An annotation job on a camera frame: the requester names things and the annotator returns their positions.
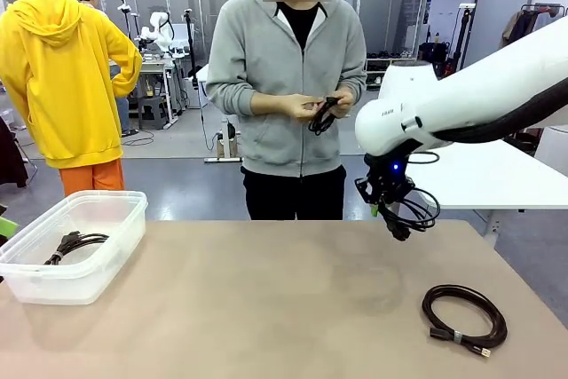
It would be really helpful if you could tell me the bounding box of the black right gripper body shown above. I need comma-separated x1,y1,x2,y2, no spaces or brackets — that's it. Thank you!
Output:
353,154,416,208

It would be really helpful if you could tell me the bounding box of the black cable white-tipped plug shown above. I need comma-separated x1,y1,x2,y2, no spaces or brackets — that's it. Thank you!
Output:
307,95,343,136

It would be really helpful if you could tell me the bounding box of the black braided cable grey tie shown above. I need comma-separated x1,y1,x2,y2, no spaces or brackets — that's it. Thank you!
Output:
421,284,509,360

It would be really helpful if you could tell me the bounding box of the person's right forearm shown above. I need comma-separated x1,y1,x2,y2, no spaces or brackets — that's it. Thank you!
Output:
250,91,281,116

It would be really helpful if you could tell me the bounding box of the person's left hand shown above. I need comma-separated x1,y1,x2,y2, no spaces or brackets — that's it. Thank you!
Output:
326,88,356,119

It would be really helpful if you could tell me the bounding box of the person's right hand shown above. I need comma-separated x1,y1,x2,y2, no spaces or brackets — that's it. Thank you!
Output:
277,93,321,121

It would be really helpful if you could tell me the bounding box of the white table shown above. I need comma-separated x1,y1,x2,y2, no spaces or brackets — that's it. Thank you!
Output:
401,138,568,238

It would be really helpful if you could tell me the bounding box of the clear plastic storage container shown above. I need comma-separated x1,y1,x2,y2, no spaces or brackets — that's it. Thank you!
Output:
0,190,149,306

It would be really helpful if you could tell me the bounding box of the wooden shoe rack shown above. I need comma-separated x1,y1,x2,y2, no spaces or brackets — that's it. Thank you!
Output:
366,51,421,87

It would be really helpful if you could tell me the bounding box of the black luggage pile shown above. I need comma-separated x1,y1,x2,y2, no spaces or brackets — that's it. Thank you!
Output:
419,41,454,77

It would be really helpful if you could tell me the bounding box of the mannequin in yellow hoodie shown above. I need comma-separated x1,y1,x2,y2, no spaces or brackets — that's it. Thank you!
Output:
0,0,144,198

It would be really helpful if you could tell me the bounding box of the person in grey hoodie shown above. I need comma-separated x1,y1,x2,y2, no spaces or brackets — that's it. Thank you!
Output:
205,0,368,221

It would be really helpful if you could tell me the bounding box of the black pole stand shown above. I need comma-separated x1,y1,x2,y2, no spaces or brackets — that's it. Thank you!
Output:
452,2,477,74

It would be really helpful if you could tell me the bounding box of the grey step stool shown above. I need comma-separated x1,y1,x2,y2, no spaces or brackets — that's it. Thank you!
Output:
136,95,170,130

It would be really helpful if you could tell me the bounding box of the clothes rack with garments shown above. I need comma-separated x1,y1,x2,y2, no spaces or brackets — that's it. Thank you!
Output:
501,2,568,50

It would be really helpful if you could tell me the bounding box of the background workbench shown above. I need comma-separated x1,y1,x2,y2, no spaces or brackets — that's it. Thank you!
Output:
132,52,183,130

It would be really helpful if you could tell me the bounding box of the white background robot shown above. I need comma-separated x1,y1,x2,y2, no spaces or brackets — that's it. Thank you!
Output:
140,10,177,54

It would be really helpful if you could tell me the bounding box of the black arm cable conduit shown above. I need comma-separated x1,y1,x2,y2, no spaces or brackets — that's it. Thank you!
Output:
432,90,568,145

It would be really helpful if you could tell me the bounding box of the black camera tripod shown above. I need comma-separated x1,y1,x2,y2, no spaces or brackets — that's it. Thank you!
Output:
117,0,146,52
183,8,201,87

